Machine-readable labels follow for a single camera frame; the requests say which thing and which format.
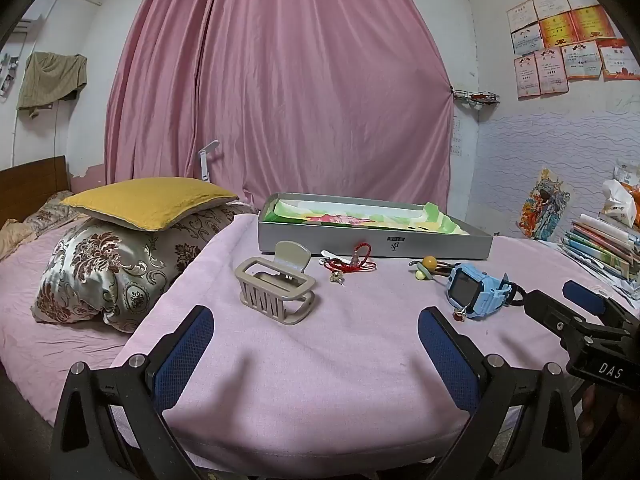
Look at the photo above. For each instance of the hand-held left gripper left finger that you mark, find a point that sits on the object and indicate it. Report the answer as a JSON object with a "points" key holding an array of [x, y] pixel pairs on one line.
{"points": [[182, 360]]}

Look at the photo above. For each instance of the white folding desk lamp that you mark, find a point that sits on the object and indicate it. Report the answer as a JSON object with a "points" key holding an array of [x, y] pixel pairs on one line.
{"points": [[206, 160]]}

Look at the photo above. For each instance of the wooden headboard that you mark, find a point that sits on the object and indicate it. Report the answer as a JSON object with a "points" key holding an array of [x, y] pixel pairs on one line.
{"points": [[30, 185]]}

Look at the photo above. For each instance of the person's right hand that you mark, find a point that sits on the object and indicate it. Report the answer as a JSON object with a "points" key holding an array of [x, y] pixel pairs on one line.
{"points": [[590, 407]]}

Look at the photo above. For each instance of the stack of books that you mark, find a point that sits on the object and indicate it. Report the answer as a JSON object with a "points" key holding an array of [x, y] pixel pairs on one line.
{"points": [[600, 250]]}

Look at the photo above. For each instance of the pink curtain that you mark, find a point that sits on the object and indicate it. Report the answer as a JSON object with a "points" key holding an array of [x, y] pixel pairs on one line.
{"points": [[300, 85]]}

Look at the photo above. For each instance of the beige blanket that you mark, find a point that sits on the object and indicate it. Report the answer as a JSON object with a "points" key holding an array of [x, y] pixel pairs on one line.
{"points": [[20, 237]]}

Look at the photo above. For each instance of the blue smart watch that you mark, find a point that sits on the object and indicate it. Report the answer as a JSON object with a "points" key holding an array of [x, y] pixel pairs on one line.
{"points": [[462, 287]]}

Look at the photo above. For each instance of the colourful printed bag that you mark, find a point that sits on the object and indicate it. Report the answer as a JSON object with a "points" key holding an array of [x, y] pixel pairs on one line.
{"points": [[542, 207]]}

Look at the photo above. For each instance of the white plastic packet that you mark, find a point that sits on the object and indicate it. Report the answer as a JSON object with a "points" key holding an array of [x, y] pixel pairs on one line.
{"points": [[620, 200]]}

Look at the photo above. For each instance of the pink table cloth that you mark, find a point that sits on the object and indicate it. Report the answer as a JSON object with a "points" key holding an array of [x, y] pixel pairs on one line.
{"points": [[325, 360]]}

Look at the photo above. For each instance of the grey shallow box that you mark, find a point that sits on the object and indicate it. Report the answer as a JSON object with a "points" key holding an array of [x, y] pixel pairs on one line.
{"points": [[375, 245]]}

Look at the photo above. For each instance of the beige hair claw clip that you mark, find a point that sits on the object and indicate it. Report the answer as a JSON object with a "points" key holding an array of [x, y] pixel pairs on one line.
{"points": [[295, 260]]}

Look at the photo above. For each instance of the floral satin pillow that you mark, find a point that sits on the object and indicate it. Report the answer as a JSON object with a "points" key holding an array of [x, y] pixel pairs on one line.
{"points": [[100, 270]]}

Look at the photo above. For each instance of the group of wall certificates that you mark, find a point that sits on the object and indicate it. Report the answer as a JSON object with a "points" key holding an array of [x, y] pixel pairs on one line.
{"points": [[550, 25]]}

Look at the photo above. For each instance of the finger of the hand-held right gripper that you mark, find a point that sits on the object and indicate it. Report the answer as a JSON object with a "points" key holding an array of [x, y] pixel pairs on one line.
{"points": [[582, 296], [550, 315]]}

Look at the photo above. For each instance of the pink bed sheet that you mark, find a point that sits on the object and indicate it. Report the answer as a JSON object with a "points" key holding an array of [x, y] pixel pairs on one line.
{"points": [[45, 350]]}

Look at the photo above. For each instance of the yellow pillow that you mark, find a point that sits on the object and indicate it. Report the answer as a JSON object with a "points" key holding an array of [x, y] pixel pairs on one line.
{"points": [[150, 200]]}

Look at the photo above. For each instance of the olive green hanging cloth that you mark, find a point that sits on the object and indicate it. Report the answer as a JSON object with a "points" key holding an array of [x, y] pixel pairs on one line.
{"points": [[50, 77]]}

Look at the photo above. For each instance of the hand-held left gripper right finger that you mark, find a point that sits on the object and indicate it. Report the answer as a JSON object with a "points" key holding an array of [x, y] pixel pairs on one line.
{"points": [[447, 355]]}

